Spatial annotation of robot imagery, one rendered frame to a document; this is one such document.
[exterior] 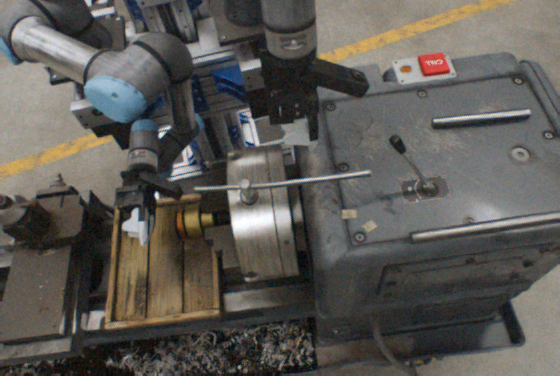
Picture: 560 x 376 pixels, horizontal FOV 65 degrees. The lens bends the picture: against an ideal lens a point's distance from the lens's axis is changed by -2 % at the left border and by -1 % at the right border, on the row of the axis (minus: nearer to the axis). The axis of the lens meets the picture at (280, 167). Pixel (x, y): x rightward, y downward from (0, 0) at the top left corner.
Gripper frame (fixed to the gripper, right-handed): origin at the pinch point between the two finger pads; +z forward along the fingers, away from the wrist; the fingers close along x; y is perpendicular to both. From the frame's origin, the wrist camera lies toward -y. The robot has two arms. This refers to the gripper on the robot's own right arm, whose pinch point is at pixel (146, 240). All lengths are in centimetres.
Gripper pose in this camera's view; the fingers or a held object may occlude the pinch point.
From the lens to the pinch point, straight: 112.0
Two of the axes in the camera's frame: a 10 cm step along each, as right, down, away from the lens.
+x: -1.1, -5.3, -8.4
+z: 1.1, 8.3, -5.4
